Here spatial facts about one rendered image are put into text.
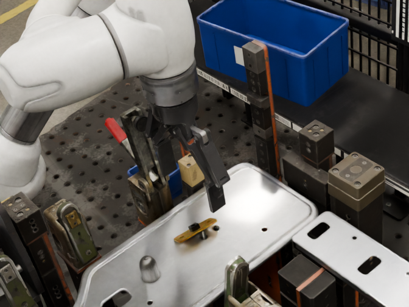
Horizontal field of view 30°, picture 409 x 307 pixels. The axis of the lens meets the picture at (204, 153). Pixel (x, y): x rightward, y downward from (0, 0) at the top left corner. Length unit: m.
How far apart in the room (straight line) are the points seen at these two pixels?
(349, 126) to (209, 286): 0.46
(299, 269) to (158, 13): 0.55
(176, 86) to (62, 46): 0.19
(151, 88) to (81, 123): 1.13
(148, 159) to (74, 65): 0.44
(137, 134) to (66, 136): 0.84
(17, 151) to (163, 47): 0.83
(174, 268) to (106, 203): 0.63
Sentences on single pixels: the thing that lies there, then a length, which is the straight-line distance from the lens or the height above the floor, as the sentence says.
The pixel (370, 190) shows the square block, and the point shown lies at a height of 1.03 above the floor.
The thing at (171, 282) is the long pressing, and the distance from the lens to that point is 1.37.
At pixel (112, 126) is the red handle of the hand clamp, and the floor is 1.14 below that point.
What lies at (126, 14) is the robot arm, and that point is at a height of 1.51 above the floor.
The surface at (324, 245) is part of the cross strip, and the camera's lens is 1.39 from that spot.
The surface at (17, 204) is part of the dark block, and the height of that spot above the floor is 1.12.
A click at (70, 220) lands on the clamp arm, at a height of 1.09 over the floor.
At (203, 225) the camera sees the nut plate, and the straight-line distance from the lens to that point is 1.43.
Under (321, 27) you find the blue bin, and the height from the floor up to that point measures 1.12.
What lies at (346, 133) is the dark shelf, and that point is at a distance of 1.57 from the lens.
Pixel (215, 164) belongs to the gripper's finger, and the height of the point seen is 1.24.
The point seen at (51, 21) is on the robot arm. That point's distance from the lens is 1.12.
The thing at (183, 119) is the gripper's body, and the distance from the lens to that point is 1.20.
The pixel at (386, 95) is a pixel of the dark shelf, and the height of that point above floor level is 1.03.
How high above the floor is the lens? 2.04
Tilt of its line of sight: 41 degrees down
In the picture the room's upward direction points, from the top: 11 degrees counter-clockwise
